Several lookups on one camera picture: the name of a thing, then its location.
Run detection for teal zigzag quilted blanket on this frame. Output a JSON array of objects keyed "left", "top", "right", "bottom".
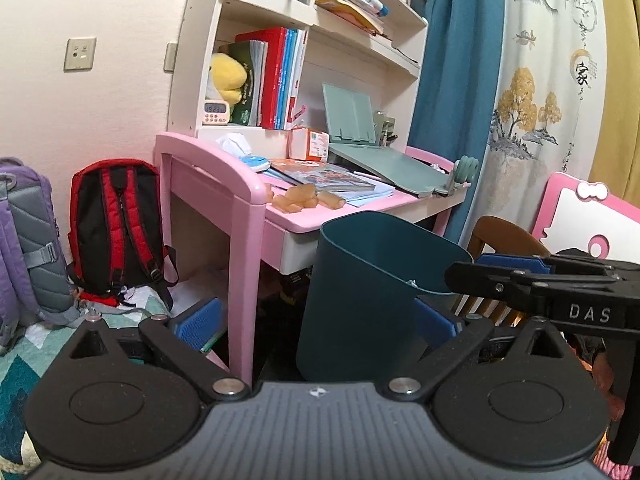
[{"left": 0, "top": 285, "right": 231, "bottom": 471}]

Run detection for black cushioned wooden chair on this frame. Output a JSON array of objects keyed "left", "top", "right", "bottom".
[{"left": 452, "top": 215, "right": 551, "bottom": 328}]

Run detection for green tilted desk board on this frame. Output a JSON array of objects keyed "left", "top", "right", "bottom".
[{"left": 327, "top": 142, "right": 453, "bottom": 198}]

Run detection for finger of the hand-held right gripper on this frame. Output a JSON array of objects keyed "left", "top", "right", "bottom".
[
  {"left": 444, "top": 261, "right": 551, "bottom": 317},
  {"left": 476, "top": 254, "right": 553, "bottom": 272}
]

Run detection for tan curtain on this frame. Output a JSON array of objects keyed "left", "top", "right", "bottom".
[{"left": 590, "top": 0, "right": 640, "bottom": 206}]

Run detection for orange white box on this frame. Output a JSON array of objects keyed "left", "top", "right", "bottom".
[{"left": 289, "top": 127, "right": 331, "bottom": 162}]

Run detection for green pen holder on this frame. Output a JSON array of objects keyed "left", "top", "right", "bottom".
[{"left": 374, "top": 110, "right": 398, "bottom": 147}]

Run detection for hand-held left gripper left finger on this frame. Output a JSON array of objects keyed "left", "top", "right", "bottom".
[{"left": 67, "top": 297, "right": 251, "bottom": 403}]

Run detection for purple grey backpack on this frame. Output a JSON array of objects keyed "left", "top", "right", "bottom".
[{"left": 0, "top": 156, "right": 83, "bottom": 356}]

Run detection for dark bag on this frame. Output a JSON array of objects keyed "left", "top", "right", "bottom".
[{"left": 280, "top": 270, "right": 313, "bottom": 306}]

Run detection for landscape printed curtain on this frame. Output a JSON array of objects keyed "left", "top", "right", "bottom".
[{"left": 467, "top": 0, "right": 608, "bottom": 256}]

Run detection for red black backpack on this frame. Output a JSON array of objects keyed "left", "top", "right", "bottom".
[{"left": 66, "top": 158, "right": 178, "bottom": 311}]

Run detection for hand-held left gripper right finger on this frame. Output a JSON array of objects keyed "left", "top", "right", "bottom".
[{"left": 389, "top": 297, "right": 573, "bottom": 402}]

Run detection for white paper stack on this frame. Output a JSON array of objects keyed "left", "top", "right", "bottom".
[{"left": 170, "top": 265, "right": 231, "bottom": 311}]

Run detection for blue tissue pack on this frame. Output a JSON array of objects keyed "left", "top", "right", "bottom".
[{"left": 215, "top": 132, "right": 271, "bottom": 173}]

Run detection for white digital timer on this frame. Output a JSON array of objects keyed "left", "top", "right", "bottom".
[{"left": 203, "top": 101, "right": 231, "bottom": 126}]

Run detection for pink framed whiteboard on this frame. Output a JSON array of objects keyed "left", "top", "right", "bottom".
[{"left": 531, "top": 171, "right": 640, "bottom": 263}]

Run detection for flat picture books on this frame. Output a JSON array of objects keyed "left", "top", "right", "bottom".
[{"left": 262, "top": 157, "right": 396, "bottom": 208}]

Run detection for blue curtain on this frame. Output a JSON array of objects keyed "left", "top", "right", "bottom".
[{"left": 407, "top": 0, "right": 506, "bottom": 246}]

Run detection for pile of slanted books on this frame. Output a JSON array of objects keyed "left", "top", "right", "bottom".
[{"left": 315, "top": 0, "right": 393, "bottom": 36}]

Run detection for pink desk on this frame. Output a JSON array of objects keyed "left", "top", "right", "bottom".
[{"left": 154, "top": 132, "right": 471, "bottom": 386}]

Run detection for green clamp knob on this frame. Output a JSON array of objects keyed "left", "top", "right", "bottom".
[{"left": 435, "top": 156, "right": 479, "bottom": 197}]

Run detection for teal plastic bin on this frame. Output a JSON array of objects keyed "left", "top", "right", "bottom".
[{"left": 295, "top": 211, "right": 475, "bottom": 383}]

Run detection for white bookshelf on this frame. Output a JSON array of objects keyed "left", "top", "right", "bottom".
[{"left": 167, "top": 0, "right": 431, "bottom": 141}]

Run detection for beige wall outlet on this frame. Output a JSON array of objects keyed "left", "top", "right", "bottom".
[{"left": 63, "top": 37, "right": 97, "bottom": 72}]

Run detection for row of upright books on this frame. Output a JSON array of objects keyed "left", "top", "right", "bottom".
[{"left": 220, "top": 27, "right": 308, "bottom": 131}]

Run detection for yellow plush toy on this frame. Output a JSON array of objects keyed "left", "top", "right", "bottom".
[{"left": 207, "top": 52, "right": 249, "bottom": 106}]

